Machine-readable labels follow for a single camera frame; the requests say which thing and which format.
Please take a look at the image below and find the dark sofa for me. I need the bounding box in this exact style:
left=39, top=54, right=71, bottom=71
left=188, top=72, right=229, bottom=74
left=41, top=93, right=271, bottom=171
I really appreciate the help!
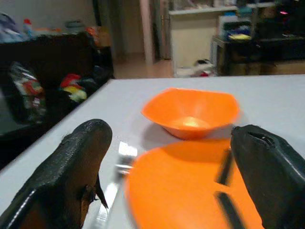
left=0, top=32, right=114, bottom=171

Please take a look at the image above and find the orange plastic plate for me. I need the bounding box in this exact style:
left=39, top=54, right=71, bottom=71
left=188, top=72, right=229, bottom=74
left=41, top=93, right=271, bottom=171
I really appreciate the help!
left=124, top=139, right=264, bottom=229

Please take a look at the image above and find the dark low cabinet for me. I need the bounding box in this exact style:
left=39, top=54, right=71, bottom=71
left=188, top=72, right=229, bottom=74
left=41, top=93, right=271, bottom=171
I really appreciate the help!
left=212, top=35, right=305, bottom=76

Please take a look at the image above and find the colourful snack bag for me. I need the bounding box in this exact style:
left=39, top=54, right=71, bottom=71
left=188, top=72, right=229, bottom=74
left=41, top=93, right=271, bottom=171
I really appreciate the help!
left=9, top=61, right=47, bottom=125

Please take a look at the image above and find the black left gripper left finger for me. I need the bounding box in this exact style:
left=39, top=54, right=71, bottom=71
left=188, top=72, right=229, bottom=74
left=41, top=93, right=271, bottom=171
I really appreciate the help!
left=0, top=118, right=113, bottom=229

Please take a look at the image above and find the orange plastic bowl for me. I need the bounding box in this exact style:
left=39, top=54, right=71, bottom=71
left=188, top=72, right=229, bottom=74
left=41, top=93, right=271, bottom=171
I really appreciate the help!
left=141, top=87, right=240, bottom=141

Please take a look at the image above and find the red yellow plush toy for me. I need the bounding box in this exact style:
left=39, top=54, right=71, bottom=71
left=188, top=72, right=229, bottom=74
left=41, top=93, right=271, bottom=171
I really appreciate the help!
left=59, top=73, right=88, bottom=102

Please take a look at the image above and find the black chopstick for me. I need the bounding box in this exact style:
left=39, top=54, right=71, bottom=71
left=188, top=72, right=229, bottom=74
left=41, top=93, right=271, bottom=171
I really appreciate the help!
left=215, top=149, right=234, bottom=186
left=215, top=191, right=246, bottom=229

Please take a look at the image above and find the white red item on floor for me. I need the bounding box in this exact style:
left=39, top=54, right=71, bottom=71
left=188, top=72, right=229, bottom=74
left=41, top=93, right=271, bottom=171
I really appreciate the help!
left=190, top=59, right=215, bottom=77

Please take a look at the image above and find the white kitchen counter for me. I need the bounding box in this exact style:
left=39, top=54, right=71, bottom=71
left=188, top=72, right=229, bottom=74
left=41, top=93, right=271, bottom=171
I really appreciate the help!
left=168, top=6, right=239, bottom=77

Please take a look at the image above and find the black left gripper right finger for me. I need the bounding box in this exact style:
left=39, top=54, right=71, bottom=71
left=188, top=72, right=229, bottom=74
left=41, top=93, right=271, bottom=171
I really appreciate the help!
left=230, top=124, right=305, bottom=229

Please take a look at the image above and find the yellow paper stack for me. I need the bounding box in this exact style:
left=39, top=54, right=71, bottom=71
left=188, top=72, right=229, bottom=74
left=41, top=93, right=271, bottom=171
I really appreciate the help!
left=228, top=33, right=252, bottom=41

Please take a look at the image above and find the silver metal fork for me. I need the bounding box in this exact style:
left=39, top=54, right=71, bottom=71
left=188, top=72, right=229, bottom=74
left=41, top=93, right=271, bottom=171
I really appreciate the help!
left=93, top=141, right=138, bottom=229

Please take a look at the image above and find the white bottle red cap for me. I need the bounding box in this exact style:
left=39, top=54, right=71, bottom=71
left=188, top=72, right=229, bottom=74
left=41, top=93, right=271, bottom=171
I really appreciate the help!
left=22, top=18, right=34, bottom=39

